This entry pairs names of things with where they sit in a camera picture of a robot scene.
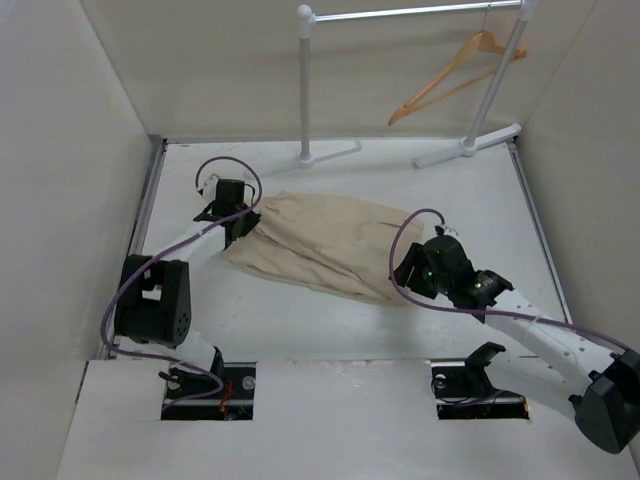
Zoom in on white metal clothes rack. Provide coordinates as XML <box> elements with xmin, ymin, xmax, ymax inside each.
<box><xmin>254</xmin><ymin>0</ymin><xmax>540</xmax><ymax>179</ymax></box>

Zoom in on left aluminium table rail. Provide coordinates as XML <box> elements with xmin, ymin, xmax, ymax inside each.
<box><xmin>98</xmin><ymin>134</ymin><xmax>168</xmax><ymax>360</ymax></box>

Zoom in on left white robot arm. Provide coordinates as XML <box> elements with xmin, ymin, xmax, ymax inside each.
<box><xmin>112</xmin><ymin>179</ymin><xmax>263</xmax><ymax>399</ymax></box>

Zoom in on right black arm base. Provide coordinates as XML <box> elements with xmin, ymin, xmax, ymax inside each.
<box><xmin>430</xmin><ymin>342</ymin><xmax>529</xmax><ymax>421</ymax></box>

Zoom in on aluminium table rail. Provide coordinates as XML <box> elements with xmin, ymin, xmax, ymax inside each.
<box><xmin>506</xmin><ymin>137</ymin><xmax>573</xmax><ymax>323</ymax></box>
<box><xmin>98</xmin><ymin>134</ymin><xmax>168</xmax><ymax>360</ymax></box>

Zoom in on beige trousers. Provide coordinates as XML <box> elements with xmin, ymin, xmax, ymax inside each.
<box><xmin>222</xmin><ymin>191</ymin><xmax>409</xmax><ymax>305</ymax></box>

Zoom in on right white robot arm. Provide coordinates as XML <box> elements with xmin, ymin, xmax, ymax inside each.
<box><xmin>388</xmin><ymin>233</ymin><xmax>639</xmax><ymax>454</ymax></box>

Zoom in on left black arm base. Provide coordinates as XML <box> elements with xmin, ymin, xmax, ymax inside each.
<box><xmin>159</xmin><ymin>363</ymin><xmax>257</xmax><ymax>421</ymax></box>

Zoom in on right aluminium table rail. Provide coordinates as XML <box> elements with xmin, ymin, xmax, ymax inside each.
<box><xmin>506</xmin><ymin>137</ymin><xmax>573</xmax><ymax>323</ymax></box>

